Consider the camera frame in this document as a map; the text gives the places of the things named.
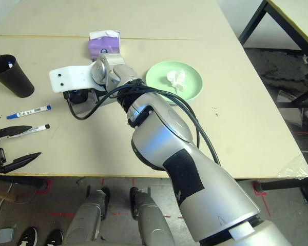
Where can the black sneaker with white laces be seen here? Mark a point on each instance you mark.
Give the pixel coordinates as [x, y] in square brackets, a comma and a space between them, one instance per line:
[28, 237]
[55, 238]

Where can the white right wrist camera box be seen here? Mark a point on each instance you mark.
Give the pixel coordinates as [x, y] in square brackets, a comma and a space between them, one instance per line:
[69, 77]

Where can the black-framed beige side table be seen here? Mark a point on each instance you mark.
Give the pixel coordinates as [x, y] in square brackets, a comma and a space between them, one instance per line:
[251, 23]

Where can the grey robot left leg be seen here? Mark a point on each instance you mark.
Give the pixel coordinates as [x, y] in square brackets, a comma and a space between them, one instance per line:
[84, 220]

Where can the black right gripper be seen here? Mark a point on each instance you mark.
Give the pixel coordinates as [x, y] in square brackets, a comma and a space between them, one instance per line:
[75, 98]

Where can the purple tissue pack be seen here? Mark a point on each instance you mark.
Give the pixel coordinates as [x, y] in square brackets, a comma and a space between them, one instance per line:
[102, 46]

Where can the grey robot leg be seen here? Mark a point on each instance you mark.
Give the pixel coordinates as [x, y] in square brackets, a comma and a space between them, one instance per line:
[151, 220]
[84, 220]

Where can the grey robot right leg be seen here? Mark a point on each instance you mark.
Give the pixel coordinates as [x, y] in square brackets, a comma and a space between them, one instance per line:
[151, 220]

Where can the white cardboard scrap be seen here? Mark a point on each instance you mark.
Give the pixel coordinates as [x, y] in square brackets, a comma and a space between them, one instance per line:
[285, 96]

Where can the light green plate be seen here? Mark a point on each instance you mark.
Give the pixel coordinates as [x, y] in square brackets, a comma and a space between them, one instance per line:
[192, 84]

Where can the clear plastic sheet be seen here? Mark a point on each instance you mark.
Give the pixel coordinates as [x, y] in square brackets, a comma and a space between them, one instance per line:
[295, 169]

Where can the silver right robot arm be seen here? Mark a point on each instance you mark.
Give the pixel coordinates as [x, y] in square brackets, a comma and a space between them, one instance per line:
[169, 143]

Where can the white marker with blue cap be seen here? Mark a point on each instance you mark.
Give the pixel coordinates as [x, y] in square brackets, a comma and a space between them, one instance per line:
[28, 112]

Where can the brown wooden plank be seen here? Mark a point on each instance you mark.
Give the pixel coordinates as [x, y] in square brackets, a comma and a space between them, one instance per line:
[2, 196]

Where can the black plastic cup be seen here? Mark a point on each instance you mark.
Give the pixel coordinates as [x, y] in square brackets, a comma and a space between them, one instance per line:
[15, 82]

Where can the white tissue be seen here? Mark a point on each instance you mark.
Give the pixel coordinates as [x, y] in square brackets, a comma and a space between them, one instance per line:
[175, 78]

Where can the small grey floor box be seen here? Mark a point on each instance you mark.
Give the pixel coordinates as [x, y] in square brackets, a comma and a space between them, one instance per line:
[5, 235]

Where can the white marker with black cap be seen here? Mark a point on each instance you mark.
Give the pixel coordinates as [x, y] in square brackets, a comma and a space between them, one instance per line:
[37, 128]

